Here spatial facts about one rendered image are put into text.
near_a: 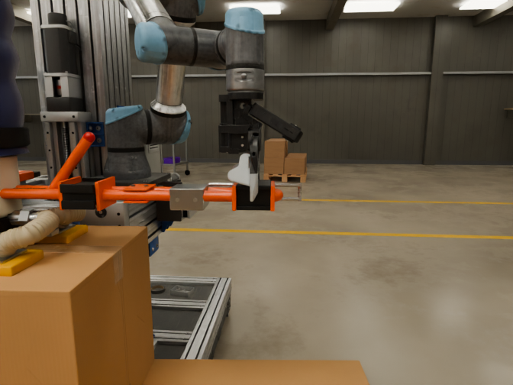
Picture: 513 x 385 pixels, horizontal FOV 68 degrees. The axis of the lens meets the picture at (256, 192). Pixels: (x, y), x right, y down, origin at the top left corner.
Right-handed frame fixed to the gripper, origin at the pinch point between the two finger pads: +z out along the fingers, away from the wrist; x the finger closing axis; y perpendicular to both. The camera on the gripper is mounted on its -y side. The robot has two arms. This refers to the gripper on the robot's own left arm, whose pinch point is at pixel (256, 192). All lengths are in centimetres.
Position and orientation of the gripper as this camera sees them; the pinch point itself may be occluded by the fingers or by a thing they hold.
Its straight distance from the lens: 78.7
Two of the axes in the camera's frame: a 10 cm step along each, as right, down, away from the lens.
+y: -10.0, 0.0, 0.4
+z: 0.1, 9.8, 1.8
